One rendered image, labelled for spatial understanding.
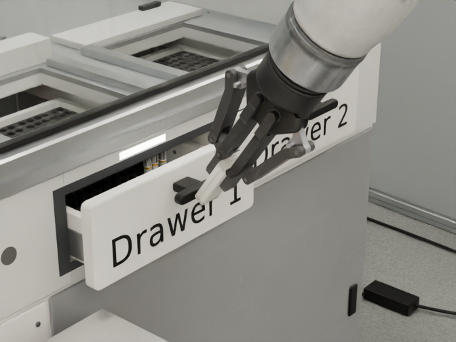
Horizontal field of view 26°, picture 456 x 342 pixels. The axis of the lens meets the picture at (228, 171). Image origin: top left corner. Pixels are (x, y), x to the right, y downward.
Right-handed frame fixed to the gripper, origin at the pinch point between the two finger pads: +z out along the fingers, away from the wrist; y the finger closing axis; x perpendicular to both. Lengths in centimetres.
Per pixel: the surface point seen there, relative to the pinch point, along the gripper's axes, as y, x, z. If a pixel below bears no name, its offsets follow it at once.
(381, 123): 27, -170, 99
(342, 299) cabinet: -15, -48, 43
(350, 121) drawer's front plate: 3.6, -44.3, 13.2
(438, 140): 11, -169, 87
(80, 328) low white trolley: -2.4, 14.9, 18.9
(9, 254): 7.0, 21.4, 11.3
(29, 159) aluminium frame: 12.8, 17.7, 2.7
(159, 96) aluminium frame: 14.2, -4.0, 2.4
